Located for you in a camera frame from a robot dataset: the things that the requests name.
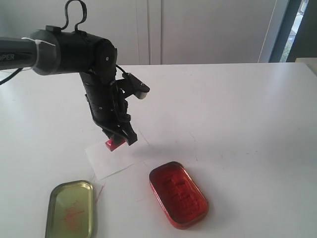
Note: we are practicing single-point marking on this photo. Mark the red stamp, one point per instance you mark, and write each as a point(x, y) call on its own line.
point(112, 145)

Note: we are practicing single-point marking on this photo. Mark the white zip tie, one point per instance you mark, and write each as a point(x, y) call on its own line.
point(40, 44)

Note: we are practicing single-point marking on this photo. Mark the white cabinet doors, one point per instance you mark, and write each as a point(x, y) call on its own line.
point(187, 31)

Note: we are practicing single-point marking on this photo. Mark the gold tin lid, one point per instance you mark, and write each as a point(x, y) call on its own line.
point(71, 211)

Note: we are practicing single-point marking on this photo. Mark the white paper sheet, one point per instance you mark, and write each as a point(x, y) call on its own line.
point(106, 163)

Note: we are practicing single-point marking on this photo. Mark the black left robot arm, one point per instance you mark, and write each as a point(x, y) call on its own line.
point(51, 51)

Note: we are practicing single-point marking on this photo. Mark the dark window frame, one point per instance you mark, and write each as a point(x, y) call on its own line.
point(297, 35)

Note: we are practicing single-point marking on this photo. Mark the red ink pad tin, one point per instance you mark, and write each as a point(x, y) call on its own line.
point(180, 198)

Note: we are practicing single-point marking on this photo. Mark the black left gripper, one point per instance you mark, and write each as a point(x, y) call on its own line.
point(108, 107)

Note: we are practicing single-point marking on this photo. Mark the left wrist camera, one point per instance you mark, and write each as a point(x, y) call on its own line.
point(137, 86)

